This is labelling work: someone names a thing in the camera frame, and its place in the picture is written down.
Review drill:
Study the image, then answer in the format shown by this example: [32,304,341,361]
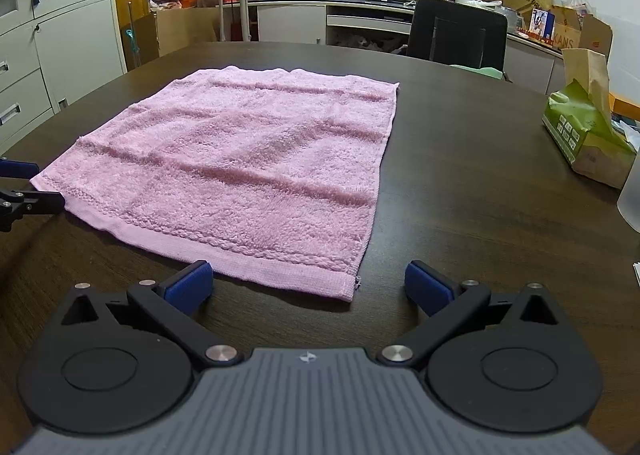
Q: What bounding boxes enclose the pink terry towel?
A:
[32,66,398,301]

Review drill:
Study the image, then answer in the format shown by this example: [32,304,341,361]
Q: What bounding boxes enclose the grey filing cabinet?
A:
[1,0,126,151]

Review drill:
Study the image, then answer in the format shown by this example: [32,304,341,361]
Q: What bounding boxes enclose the frosted plastic cup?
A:
[617,165,640,233]

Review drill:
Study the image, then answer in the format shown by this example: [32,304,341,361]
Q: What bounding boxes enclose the large cardboard box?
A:
[134,8,220,64]

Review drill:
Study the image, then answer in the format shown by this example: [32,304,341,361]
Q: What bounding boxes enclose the green cloth on chair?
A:
[454,64,504,80]

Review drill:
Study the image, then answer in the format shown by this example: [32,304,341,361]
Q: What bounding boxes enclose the black office chair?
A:
[407,0,508,72]

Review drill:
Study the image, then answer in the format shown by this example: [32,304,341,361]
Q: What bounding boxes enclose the low grey counter cabinet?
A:
[248,0,564,94]

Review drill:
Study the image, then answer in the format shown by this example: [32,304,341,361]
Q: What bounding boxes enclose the cardboard boxes on counter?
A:
[478,0,613,58]

